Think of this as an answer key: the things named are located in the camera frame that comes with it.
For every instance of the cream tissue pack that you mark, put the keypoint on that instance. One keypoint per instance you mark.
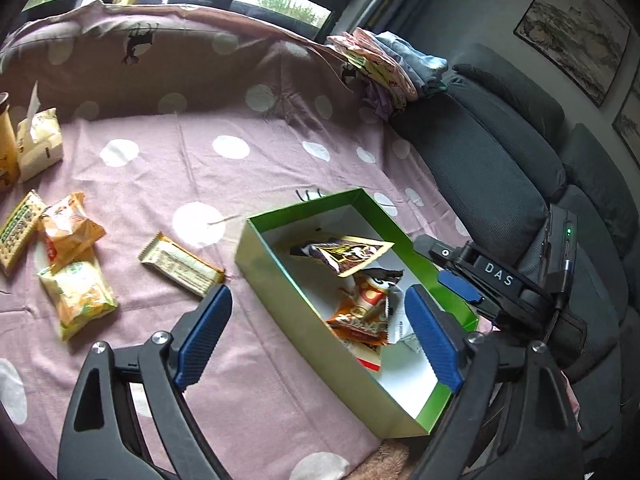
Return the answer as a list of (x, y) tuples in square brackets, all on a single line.
[(40, 145)]

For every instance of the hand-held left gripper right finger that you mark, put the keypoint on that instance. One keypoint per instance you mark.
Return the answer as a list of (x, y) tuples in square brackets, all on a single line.
[(435, 340)]

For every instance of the red white flat packet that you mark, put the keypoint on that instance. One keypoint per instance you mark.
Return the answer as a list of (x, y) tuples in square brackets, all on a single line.
[(370, 362)]

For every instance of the narrow framed landscape painting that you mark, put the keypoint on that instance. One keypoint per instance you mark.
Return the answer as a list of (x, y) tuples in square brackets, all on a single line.
[(630, 120)]

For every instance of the green cardboard box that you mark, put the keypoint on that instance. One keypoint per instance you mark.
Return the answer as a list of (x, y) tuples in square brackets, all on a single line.
[(300, 320)]

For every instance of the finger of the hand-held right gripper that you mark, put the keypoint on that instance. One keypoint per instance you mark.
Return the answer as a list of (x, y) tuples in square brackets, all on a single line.
[(460, 285), (440, 251)]

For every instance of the beige fluffy rug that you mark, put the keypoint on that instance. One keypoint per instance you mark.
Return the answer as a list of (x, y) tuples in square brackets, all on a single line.
[(385, 462)]

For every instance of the grey sofa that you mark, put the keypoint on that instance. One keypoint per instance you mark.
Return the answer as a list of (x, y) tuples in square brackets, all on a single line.
[(490, 160)]

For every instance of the cream snack bar packet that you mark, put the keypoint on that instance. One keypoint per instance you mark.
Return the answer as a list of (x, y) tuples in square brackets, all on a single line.
[(180, 262)]

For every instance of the pile of folded clothes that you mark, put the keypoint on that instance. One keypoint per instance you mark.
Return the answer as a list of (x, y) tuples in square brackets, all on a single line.
[(380, 65)]

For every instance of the large framed landscape painting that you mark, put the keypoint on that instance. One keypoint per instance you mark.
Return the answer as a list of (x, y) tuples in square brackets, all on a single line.
[(575, 35)]

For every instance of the orange yellow snack packet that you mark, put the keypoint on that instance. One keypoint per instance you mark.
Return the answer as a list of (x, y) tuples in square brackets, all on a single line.
[(70, 232)]

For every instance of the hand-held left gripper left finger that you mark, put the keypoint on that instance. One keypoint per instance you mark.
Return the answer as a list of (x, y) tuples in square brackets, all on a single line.
[(205, 335)]

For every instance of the brown gold snack packet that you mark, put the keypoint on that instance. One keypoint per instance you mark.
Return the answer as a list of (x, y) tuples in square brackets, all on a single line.
[(360, 252)]

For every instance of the green yellow snack packet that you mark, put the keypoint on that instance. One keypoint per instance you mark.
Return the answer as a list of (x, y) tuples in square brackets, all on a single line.
[(77, 295)]

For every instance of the dark red snack packet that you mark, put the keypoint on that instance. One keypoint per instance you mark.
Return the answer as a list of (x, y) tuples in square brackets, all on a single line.
[(307, 251)]

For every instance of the pink cloth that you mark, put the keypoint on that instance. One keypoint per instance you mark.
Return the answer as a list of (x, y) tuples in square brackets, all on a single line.
[(573, 400)]

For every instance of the pink dotted blanket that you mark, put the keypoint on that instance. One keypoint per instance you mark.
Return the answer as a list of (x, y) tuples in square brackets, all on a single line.
[(175, 160)]

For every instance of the blue folded cloth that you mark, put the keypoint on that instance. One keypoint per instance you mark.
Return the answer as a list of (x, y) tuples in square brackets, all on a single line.
[(420, 67)]

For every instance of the white grey snack packet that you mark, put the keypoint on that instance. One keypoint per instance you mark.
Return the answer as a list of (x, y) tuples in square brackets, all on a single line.
[(402, 327)]

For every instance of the orange cartoon snack packet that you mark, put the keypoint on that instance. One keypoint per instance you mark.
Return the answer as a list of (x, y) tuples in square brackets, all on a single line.
[(362, 315)]

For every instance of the green cracker packet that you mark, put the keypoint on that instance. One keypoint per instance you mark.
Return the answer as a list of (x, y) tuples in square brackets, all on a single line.
[(20, 230)]

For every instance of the purple folded cloth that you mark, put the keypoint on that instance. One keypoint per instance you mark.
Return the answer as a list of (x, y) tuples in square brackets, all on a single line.
[(380, 102)]

